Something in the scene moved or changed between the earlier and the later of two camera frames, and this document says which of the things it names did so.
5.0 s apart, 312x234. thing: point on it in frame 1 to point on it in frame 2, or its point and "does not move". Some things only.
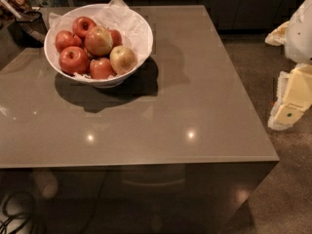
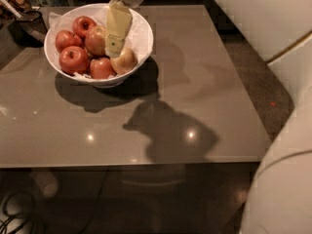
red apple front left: x=73 y=60 does not move
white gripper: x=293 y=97 to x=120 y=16
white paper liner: x=136 y=31 does not move
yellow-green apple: x=123 y=59 does not move
